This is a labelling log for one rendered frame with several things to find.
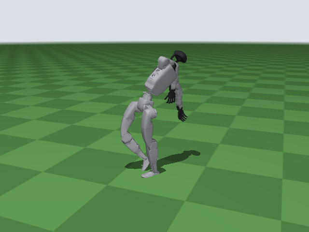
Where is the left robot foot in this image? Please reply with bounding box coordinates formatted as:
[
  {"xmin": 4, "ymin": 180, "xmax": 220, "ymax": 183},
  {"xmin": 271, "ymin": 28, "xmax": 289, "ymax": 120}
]
[{"xmin": 141, "ymin": 170, "xmax": 160, "ymax": 178}]

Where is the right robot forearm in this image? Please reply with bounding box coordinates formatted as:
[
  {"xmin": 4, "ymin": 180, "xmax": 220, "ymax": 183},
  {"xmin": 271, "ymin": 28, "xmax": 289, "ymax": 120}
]
[{"xmin": 176, "ymin": 95, "xmax": 183, "ymax": 109}]

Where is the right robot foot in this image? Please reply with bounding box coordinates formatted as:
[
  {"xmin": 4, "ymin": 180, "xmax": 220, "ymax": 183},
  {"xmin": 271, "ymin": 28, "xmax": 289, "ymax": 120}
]
[{"xmin": 141, "ymin": 157, "xmax": 149, "ymax": 171}]

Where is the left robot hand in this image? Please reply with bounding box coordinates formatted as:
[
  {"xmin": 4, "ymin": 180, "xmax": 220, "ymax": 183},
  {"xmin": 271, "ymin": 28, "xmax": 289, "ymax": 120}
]
[{"xmin": 164, "ymin": 85, "xmax": 176, "ymax": 103}]

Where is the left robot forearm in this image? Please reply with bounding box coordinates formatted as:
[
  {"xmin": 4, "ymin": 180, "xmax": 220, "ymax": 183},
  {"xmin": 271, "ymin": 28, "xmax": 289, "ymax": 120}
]
[{"xmin": 171, "ymin": 64, "xmax": 179, "ymax": 89}]

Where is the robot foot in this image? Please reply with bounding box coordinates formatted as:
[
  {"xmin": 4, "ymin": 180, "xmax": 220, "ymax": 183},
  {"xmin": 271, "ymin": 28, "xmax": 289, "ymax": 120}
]
[
  {"xmin": 141, "ymin": 170, "xmax": 160, "ymax": 178},
  {"xmin": 141, "ymin": 157, "xmax": 149, "ymax": 171}
]

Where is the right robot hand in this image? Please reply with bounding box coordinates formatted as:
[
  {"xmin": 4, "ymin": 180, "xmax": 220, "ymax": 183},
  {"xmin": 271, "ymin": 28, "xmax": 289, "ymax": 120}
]
[{"xmin": 176, "ymin": 106, "xmax": 187, "ymax": 122}]

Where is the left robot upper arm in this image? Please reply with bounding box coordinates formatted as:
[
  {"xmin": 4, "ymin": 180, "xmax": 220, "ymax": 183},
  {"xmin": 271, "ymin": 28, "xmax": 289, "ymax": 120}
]
[{"xmin": 158, "ymin": 56, "xmax": 178, "ymax": 68}]

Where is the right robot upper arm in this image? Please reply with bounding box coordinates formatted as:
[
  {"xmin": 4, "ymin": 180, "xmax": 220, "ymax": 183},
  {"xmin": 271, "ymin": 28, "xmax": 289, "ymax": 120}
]
[{"xmin": 174, "ymin": 76, "xmax": 183, "ymax": 96}]

